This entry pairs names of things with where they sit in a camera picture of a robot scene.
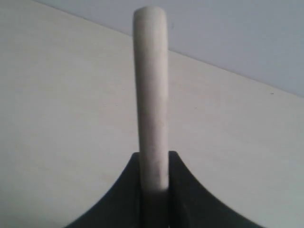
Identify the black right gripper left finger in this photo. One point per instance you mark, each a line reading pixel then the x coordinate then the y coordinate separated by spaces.
pixel 120 206

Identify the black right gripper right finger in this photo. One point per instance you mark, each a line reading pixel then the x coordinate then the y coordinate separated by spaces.
pixel 191 205

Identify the wooden paint brush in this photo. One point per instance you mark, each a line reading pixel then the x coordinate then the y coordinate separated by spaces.
pixel 150 48

